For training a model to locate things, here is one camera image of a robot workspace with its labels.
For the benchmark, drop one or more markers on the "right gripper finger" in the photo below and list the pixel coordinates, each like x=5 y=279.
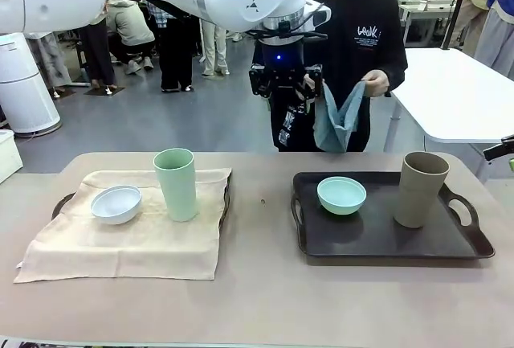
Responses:
x=511 y=165
x=500 y=149

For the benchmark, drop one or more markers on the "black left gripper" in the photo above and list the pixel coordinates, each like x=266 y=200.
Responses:
x=281 y=62

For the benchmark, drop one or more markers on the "teal cloth mat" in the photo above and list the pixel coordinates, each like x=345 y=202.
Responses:
x=333 y=131

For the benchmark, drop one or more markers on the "beige cloth mat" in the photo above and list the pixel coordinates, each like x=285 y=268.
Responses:
x=120 y=243

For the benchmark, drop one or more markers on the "person's left forearm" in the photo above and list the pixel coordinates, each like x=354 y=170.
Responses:
x=397 y=74

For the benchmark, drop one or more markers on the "person's right hand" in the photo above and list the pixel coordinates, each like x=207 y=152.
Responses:
x=310 y=84

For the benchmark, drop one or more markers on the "person's left hand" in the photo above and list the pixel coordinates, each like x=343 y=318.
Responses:
x=377 y=83

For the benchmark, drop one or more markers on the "white side table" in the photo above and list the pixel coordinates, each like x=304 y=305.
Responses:
x=449 y=95

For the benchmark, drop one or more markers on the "bystander in white trousers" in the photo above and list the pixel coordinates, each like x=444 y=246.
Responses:
x=214 y=46

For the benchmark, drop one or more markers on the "tall brown cup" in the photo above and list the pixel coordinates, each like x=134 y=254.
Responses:
x=419 y=191

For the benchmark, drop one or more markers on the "person in black shirt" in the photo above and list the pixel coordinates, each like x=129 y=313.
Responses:
x=361 y=22

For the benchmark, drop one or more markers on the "bystander in blue checked shirt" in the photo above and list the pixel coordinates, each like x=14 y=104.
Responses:
x=174 y=54

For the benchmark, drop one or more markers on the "bystander in grey skirt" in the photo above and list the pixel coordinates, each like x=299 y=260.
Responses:
x=498 y=22

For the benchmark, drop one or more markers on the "light green bowl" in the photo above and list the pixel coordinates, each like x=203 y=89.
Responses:
x=341 y=197

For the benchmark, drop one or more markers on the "bystander in yellow top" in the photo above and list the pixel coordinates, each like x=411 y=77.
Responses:
x=474 y=10

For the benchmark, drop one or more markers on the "tall light green cup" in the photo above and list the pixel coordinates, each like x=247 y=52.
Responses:
x=176 y=187

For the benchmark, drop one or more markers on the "black pole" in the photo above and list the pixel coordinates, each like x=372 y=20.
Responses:
x=455 y=2

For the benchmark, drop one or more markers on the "white background workbench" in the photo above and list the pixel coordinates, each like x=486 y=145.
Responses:
x=421 y=6

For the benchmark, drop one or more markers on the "crouching bystander grey hoodie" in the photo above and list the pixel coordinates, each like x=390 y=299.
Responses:
x=128 y=26

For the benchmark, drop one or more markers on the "bystander in dark skirt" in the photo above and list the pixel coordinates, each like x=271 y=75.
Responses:
x=96 y=50

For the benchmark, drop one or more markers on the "white bowl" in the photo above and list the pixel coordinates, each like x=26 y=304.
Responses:
x=116 y=205

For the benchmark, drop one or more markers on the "bystander in light trousers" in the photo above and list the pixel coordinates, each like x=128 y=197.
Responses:
x=52 y=58

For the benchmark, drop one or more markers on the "white air purifier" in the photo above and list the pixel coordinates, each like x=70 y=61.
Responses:
x=24 y=91

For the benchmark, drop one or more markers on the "white box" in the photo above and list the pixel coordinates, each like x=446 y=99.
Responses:
x=8 y=155

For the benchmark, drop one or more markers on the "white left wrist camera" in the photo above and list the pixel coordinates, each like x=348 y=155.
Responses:
x=321 y=14

